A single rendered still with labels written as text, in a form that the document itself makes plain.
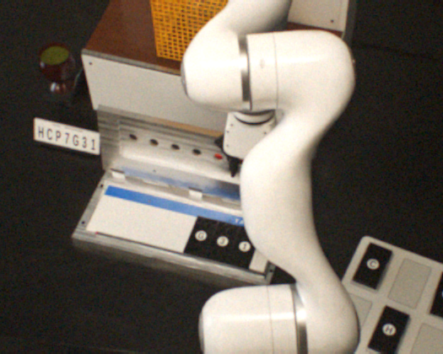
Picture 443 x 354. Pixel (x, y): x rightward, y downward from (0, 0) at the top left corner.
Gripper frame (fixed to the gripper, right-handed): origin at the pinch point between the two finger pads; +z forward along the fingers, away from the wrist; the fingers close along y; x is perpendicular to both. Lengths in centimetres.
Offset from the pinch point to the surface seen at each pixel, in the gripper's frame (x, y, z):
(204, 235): -3.3, -8.6, 18.6
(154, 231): -4.8, -19.6, 19.9
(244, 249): -3.9, 0.7, 18.9
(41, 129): 12, -55, 14
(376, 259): 4.1, 27.0, 19.3
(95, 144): 11.9, -41.4, 15.1
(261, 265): -6.3, 5.2, 19.6
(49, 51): 28, -60, 5
